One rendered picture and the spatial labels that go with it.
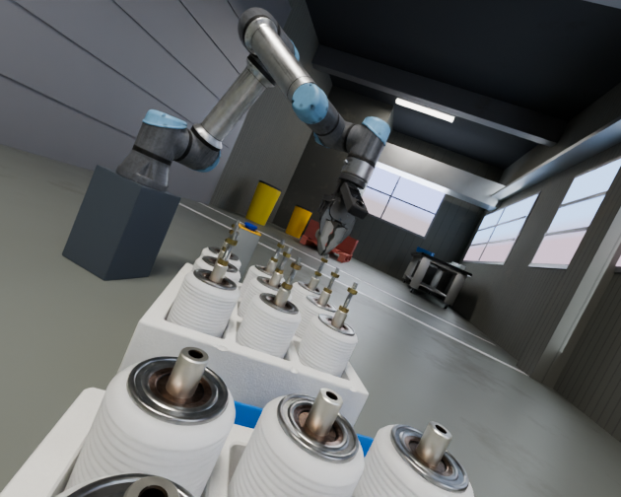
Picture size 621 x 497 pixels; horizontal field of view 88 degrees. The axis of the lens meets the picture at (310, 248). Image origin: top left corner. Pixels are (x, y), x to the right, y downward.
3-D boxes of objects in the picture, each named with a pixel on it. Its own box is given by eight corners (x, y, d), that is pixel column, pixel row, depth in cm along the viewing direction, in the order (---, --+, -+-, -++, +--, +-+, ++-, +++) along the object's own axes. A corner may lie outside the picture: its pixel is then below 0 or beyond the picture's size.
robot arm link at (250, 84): (160, 145, 111) (265, 9, 96) (194, 162, 124) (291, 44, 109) (172, 167, 106) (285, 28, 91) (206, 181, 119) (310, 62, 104)
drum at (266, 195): (249, 218, 605) (264, 183, 600) (269, 227, 595) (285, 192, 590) (239, 215, 561) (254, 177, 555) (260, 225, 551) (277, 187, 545)
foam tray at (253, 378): (93, 430, 47) (138, 319, 45) (160, 323, 84) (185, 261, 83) (326, 483, 57) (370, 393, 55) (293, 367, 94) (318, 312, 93)
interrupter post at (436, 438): (422, 466, 29) (438, 435, 29) (408, 446, 31) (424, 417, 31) (443, 472, 30) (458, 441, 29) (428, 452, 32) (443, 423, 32)
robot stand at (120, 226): (60, 254, 98) (96, 164, 96) (110, 255, 116) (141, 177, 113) (103, 281, 94) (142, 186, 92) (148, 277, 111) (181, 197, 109)
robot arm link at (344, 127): (313, 103, 82) (350, 110, 77) (332, 123, 92) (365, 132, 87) (302, 131, 83) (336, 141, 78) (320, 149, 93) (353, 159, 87)
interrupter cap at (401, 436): (413, 486, 26) (417, 479, 26) (376, 421, 33) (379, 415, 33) (484, 503, 28) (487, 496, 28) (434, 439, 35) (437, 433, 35)
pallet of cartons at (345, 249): (311, 244, 684) (320, 224, 680) (349, 261, 669) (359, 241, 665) (299, 242, 559) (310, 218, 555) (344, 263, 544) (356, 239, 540)
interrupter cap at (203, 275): (197, 268, 57) (198, 264, 57) (237, 284, 59) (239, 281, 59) (187, 278, 50) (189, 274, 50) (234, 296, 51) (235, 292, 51)
